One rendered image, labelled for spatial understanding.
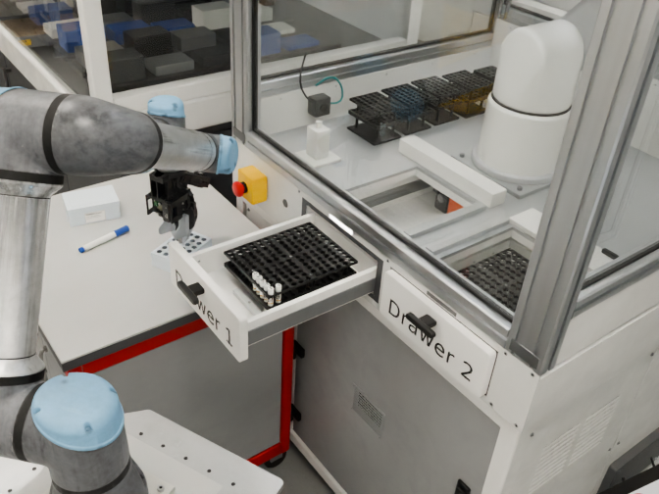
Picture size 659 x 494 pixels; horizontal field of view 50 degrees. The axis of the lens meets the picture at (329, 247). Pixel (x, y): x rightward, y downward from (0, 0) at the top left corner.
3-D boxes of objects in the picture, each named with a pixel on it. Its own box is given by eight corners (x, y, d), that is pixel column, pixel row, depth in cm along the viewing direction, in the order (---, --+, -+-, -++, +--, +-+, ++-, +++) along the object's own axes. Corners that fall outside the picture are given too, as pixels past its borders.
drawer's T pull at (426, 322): (430, 340, 130) (431, 334, 129) (404, 318, 135) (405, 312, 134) (445, 333, 132) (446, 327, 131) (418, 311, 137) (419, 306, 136)
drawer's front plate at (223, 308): (240, 364, 133) (239, 320, 127) (171, 282, 152) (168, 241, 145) (248, 360, 134) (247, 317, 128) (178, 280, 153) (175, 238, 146)
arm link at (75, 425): (107, 500, 101) (92, 433, 93) (23, 481, 103) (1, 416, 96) (144, 437, 110) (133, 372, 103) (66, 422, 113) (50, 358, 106)
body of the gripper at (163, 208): (146, 217, 159) (141, 170, 152) (171, 200, 165) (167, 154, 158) (174, 226, 156) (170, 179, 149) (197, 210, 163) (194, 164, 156)
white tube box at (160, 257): (180, 276, 163) (179, 264, 161) (151, 265, 166) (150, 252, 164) (212, 250, 172) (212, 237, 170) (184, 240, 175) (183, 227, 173)
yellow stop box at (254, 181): (250, 206, 175) (249, 181, 170) (235, 193, 179) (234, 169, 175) (267, 201, 177) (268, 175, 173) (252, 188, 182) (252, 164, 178)
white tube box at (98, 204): (70, 227, 176) (67, 210, 173) (64, 210, 183) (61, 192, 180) (122, 218, 181) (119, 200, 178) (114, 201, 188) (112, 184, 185)
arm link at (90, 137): (129, 96, 93) (243, 127, 141) (54, 88, 95) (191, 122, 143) (122, 184, 94) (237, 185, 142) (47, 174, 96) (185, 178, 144)
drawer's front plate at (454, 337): (479, 399, 130) (490, 356, 123) (379, 312, 148) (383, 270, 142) (485, 395, 130) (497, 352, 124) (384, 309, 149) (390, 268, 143)
